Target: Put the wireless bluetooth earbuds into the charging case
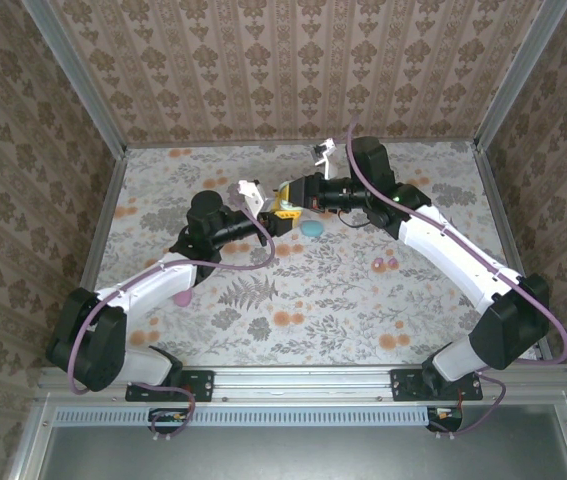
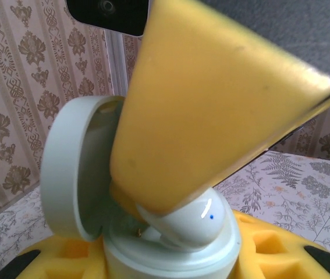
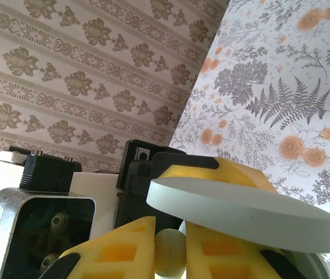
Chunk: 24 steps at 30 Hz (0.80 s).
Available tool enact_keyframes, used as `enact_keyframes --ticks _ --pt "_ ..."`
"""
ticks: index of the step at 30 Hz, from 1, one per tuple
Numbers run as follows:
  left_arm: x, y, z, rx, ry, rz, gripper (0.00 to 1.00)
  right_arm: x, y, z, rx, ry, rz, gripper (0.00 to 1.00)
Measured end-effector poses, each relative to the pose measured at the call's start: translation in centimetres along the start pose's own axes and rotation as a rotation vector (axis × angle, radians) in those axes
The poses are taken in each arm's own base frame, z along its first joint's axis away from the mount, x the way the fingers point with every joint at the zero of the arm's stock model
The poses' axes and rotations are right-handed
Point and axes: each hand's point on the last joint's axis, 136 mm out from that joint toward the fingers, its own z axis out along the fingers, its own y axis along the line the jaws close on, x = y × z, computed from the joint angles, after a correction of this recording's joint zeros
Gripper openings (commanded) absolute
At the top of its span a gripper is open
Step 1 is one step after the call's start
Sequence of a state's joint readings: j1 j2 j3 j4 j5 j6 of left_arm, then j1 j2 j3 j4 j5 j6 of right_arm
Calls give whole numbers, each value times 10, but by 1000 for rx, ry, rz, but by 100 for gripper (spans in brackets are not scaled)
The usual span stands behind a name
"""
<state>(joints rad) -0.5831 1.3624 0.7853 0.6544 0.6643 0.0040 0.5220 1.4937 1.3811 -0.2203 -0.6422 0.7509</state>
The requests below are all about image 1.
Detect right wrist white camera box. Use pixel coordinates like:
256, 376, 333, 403
312, 139, 340, 179

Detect floral patterned table cover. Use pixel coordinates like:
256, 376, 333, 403
75, 142, 539, 367

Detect thin black wire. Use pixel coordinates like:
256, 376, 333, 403
336, 212, 370, 230

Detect grey metal panel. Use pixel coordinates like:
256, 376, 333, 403
37, 404, 567, 480

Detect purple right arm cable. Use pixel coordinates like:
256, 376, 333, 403
345, 113, 567, 441

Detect black control board with wires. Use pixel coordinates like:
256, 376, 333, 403
426, 407, 464, 432
148, 407, 190, 432

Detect aluminium corner post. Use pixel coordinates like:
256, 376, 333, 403
474, 0, 567, 151
20, 0, 130, 157

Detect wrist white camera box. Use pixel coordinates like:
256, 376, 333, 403
312, 139, 340, 179
235, 179, 267, 217

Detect grey slotted cable duct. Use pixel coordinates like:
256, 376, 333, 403
55, 405, 432, 428

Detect aluminium table side rail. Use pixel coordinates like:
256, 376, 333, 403
472, 142, 557, 364
78, 147, 130, 292

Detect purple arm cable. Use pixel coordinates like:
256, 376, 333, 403
67, 184, 277, 442
345, 113, 567, 441

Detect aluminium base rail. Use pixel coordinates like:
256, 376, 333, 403
37, 364, 567, 404

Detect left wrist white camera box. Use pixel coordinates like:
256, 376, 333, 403
235, 179, 267, 217

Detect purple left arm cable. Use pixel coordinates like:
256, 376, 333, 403
67, 184, 277, 442

